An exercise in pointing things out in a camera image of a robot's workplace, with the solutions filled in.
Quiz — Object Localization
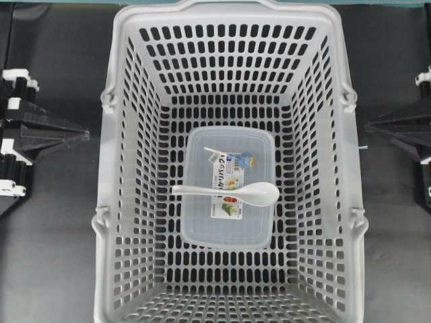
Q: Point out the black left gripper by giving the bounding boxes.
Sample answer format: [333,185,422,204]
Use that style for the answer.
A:
[1,69,90,215]

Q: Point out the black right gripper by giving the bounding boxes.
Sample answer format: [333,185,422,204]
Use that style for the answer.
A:
[366,67,430,212]

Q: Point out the grey plastic shopping basket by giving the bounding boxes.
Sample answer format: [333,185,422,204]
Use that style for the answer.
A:
[92,1,368,322]

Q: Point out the white chinese soup spoon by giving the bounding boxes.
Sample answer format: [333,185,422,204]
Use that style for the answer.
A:
[171,182,279,207]

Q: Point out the clear plastic food container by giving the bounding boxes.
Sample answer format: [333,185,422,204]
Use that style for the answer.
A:
[180,127,275,249]

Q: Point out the printed paper product label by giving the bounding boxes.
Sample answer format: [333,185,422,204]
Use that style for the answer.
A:
[203,147,255,220]

